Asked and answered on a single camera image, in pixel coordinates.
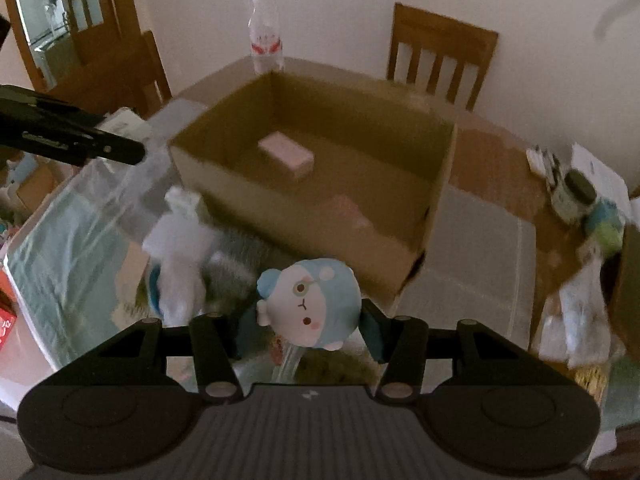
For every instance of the wooden glass-pane door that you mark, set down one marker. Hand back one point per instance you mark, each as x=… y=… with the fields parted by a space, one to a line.
x=65 y=10

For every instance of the blue grey checked tablecloth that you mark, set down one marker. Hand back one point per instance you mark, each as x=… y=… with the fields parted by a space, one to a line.
x=75 y=255

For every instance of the grey knitted pouch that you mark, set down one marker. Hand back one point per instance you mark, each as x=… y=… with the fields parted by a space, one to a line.
x=240 y=265

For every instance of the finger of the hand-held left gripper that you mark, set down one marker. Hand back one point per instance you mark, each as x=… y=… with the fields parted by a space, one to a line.
x=75 y=135

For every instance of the white soft item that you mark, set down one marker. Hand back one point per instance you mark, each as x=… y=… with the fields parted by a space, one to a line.
x=180 y=240

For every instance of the small pink box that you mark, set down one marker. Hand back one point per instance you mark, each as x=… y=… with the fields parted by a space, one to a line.
x=287 y=155

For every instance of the red box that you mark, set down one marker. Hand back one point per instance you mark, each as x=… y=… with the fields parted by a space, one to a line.
x=6 y=320

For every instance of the dark jar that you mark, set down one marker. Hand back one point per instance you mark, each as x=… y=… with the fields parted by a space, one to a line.
x=572 y=197

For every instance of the white paper sheets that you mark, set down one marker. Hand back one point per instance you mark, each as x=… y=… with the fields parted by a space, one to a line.
x=600 y=170

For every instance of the clear plastic water bottle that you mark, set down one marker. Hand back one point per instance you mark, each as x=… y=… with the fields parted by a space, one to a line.
x=265 y=35

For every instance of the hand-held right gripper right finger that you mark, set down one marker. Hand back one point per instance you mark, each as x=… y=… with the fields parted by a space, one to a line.
x=372 y=332

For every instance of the blue green white packet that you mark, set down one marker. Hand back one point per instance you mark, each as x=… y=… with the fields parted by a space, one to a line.
x=605 y=227

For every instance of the cardboard box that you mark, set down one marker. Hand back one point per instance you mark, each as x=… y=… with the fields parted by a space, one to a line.
x=300 y=220

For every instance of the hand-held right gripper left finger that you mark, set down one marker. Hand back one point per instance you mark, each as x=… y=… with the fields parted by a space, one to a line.
x=215 y=350

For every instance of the white crumpled plastic bag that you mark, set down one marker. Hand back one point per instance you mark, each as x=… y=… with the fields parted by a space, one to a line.
x=580 y=310

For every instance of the blue white plush toy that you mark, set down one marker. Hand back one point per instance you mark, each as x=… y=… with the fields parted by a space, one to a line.
x=305 y=305

